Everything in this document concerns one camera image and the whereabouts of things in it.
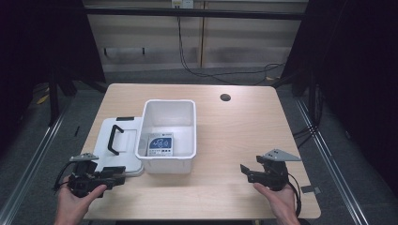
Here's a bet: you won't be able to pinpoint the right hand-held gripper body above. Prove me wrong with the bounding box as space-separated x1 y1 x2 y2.
255 148 302 192

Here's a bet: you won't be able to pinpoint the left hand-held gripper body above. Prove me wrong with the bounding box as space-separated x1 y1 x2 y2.
67 152 106 199

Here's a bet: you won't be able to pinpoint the person's left hand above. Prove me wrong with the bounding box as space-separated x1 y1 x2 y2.
54 175 108 225

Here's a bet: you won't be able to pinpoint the person's right hand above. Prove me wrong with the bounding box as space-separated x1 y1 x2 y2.
252 182 302 225

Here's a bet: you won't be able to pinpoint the grey tape strip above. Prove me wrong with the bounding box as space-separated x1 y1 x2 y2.
300 185 322 195

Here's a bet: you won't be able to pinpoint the blue and white small box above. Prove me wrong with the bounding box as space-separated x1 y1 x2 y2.
146 131 175 158

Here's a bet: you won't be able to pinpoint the white plastic storage box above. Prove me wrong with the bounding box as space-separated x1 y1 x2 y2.
134 98 198 175

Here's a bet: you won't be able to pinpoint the black metal stand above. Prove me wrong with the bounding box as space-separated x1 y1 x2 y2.
46 69 79 128

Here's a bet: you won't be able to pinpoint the yellow floor tape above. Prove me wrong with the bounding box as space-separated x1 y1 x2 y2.
36 93 51 106

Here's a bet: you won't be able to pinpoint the black curtain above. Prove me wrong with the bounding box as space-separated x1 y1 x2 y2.
280 0 398 198
0 0 107 158

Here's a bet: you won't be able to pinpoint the black horizontal bar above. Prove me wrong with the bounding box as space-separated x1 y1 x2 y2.
83 7 308 22

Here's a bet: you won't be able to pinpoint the left hand-held gripper cable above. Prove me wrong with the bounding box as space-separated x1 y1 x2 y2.
52 160 76 192

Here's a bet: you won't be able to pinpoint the hand-held gripper cable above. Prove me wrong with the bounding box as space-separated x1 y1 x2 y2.
52 160 76 192
284 172 303 218

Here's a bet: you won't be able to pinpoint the white lid with black handle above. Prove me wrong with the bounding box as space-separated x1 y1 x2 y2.
92 115 145 178

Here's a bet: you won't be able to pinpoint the right hand-held gripper cable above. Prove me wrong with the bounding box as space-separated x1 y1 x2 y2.
284 172 303 218

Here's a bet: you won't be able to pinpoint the black floor cables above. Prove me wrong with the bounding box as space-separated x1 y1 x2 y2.
292 124 321 150

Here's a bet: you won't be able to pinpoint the aluminium floor rail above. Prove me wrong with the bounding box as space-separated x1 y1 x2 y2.
0 106 70 225
294 98 372 225

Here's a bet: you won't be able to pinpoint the black wall cable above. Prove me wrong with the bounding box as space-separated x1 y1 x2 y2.
176 15 286 86

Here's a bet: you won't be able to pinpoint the white wall socket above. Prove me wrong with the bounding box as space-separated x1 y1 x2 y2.
171 0 195 9

